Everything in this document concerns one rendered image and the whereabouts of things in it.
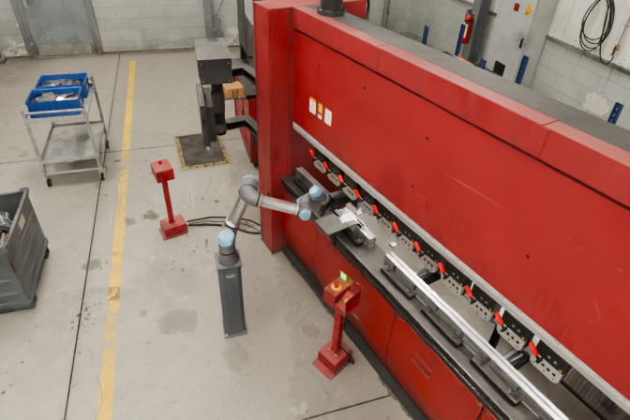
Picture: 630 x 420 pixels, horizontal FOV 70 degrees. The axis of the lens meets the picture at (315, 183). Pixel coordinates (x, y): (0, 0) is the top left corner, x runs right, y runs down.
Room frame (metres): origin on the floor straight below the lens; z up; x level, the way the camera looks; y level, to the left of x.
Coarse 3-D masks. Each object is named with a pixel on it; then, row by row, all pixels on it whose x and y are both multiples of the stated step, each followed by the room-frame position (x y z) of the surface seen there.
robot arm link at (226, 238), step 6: (222, 234) 2.31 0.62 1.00; (228, 234) 2.32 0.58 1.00; (234, 234) 2.36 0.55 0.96; (222, 240) 2.27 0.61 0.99; (228, 240) 2.27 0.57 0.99; (234, 240) 2.32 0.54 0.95; (222, 246) 2.26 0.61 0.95; (228, 246) 2.26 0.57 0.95; (234, 246) 2.31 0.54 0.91; (222, 252) 2.26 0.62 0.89; (228, 252) 2.26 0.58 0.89
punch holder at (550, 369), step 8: (544, 344) 1.31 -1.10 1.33; (544, 352) 1.29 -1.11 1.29; (552, 352) 1.27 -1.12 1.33; (544, 360) 1.28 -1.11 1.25; (552, 360) 1.26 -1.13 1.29; (560, 360) 1.23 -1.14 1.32; (544, 368) 1.26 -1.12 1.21; (552, 368) 1.24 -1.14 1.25; (560, 368) 1.22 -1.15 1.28; (568, 368) 1.22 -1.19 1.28; (552, 376) 1.23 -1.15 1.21; (560, 376) 1.21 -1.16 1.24
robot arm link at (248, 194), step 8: (240, 192) 2.34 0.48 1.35; (248, 192) 2.32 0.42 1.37; (256, 192) 2.33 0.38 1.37; (248, 200) 2.29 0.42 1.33; (256, 200) 2.28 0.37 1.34; (264, 200) 2.30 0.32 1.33; (272, 200) 2.31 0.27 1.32; (280, 200) 2.33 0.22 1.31; (272, 208) 2.29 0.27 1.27; (280, 208) 2.29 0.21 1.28; (288, 208) 2.29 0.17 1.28; (296, 208) 2.30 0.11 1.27; (304, 208) 2.31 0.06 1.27; (304, 216) 2.27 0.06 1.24
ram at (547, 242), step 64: (320, 64) 2.99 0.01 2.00; (320, 128) 2.95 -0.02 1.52; (384, 128) 2.38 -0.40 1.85; (448, 128) 1.99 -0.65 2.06; (384, 192) 2.30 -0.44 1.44; (448, 192) 1.91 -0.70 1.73; (512, 192) 1.64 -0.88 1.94; (576, 192) 1.44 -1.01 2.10; (448, 256) 1.82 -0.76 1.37; (512, 256) 1.55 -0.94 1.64; (576, 256) 1.35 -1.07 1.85; (576, 320) 1.26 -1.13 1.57
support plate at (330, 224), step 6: (330, 216) 2.58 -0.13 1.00; (318, 222) 2.50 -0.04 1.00; (324, 222) 2.50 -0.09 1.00; (330, 222) 2.51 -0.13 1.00; (336, 222) 2.51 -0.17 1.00; (348, 222) 2.52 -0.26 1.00; (354, 222) 2.52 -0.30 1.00; (324, 228) 2.44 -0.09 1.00; (330, 228) 2.44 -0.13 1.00; (336, 228) 2.45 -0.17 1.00; (342, 228) 2.45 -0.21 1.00
